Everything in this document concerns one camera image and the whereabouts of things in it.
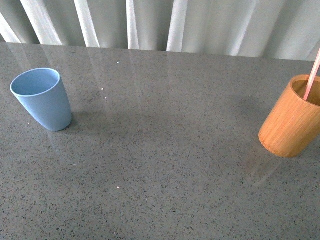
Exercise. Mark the light blue plastic cup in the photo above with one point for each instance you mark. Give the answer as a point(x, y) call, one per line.
point(42, 93)

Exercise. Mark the pink chopstick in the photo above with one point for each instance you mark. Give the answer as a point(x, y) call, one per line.
point(312, 76)

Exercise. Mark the round bamboo chopstick holder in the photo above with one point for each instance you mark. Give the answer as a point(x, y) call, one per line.
point(293, 122)

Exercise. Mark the white pleated curtain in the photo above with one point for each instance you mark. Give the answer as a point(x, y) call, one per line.
point(279, 29)

